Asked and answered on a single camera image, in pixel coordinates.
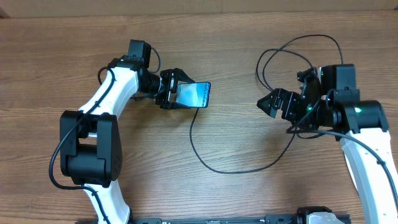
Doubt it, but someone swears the blue Galaxy smartphone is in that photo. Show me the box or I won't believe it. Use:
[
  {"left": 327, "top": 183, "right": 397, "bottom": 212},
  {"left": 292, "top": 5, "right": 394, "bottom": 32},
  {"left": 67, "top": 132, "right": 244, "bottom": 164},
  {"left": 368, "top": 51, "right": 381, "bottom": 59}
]
[{"left": 175, "top": 82, "right": 211, "bottom": 108}]

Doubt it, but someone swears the black charging cable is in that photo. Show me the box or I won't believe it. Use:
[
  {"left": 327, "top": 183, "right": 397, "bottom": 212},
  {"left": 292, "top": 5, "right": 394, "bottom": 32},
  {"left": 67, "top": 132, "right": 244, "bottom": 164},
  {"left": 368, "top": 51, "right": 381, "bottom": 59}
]
[{"left": 189, "top": 34, "right": 345, "bottom": 175}]

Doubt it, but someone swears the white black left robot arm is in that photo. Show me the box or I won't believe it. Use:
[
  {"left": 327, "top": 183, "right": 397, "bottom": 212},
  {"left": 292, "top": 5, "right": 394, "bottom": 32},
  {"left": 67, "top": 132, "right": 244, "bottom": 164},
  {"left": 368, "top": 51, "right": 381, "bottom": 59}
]
[{"left": 49, "top": 39, "right": 194, "bottom": 223}]

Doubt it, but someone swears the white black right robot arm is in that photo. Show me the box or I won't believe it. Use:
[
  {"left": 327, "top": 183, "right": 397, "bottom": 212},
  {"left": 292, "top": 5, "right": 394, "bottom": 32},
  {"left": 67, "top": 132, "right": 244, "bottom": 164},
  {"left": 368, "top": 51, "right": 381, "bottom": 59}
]
[{"left": 257, "top": 64, "right": 397, "bottom": 223}]

